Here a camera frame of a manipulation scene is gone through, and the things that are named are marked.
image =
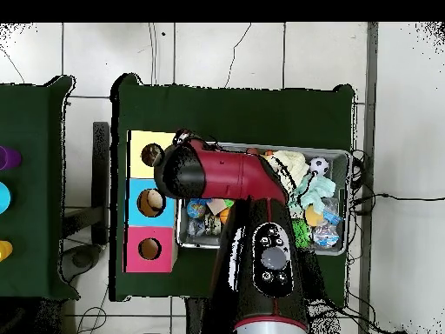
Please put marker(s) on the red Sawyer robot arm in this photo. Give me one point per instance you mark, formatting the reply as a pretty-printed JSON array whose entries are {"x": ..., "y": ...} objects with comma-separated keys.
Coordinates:
[{"x": 229, "y": 174}]

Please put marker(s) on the wooden box with three holes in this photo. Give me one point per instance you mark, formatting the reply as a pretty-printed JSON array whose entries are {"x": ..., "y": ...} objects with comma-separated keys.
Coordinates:
[{"x": 167, "y": 215}]

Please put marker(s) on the shallow mesh bin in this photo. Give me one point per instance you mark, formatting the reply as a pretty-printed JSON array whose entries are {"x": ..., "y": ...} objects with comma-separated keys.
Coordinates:
[{"x": 333, "y": 251}]

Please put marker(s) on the dark green table cloth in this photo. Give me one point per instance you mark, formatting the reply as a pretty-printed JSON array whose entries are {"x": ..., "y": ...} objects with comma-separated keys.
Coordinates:
[{"x": 243, "y": 114}]

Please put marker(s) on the cream waffle cloth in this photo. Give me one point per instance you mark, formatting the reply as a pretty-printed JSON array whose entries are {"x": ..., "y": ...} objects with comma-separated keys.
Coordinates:
[{"x": 295, "y": 163}]

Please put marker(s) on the mint green cloth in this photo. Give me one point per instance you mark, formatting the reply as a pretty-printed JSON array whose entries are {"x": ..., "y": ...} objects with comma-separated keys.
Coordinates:
[{"x": 316, "y": 193}]

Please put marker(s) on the black and white soccer ball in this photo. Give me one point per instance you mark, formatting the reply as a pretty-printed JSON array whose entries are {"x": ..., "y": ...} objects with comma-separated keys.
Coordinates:
[{"x": 318, "y": 166}]

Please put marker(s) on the black stand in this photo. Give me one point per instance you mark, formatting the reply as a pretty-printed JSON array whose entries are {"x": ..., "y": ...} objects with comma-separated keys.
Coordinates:
[{"x": 100, "y": 156}]

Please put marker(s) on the dark green side-table cloth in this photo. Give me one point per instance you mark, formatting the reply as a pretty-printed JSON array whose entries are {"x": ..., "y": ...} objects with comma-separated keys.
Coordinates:
[{"x": 31, "y": 121}]

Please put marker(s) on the purple plastic cup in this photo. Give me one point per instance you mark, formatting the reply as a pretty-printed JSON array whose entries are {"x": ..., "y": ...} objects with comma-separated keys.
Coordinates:
[{"x": 9, "y": 158}]

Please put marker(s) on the cyan plastic cup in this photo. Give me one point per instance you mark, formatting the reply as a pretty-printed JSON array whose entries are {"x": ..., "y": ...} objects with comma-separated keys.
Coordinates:
[{"x": 4, "y": 197}]

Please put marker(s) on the yellow plastic cup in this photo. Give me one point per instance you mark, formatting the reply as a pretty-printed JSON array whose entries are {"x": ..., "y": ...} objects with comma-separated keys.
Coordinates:
[{"x": 5, "y": 250}]

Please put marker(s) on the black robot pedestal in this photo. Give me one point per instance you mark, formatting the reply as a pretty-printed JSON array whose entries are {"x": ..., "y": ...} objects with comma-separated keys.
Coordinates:
[{"x": 198, "y": 318}]

